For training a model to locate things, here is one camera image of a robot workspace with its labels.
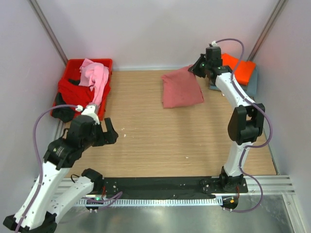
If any black t-shirt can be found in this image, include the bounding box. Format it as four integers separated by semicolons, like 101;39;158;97
52;92;78;123

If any aluminium frame rail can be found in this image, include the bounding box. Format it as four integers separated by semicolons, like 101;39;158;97
28;0;68;65

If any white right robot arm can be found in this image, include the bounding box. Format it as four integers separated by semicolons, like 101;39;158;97
189;45;265;193

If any light pink t-shirt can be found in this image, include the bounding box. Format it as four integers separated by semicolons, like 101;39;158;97
79;59;109;106

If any slotted white cable duct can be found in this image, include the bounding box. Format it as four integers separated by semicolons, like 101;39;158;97
74;197;223;207

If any dusty rose t-shirt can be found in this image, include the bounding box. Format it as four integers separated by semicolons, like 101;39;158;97
161;66;204;109

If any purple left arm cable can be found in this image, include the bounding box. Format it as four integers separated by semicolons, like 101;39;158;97
14;104;123;233

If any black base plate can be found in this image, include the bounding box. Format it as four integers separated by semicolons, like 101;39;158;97
101;176;248;200

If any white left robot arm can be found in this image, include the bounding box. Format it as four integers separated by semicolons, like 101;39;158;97
3;115;118;233

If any red plastic bin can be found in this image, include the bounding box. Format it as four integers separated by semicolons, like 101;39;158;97
60;59;113;120

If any folded orange t-shirt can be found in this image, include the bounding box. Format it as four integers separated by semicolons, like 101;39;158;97
222;53;256;86

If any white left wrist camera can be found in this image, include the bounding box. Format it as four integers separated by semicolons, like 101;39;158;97
75;104;100;125

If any red t-shirt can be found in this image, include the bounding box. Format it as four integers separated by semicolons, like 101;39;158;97
58;77;112;112

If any folded blue-grey t-shirt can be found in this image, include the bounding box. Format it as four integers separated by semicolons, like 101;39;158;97
206;67;258;98

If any folded grey t-shirt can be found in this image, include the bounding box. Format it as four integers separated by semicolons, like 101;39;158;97
208;82;220;91

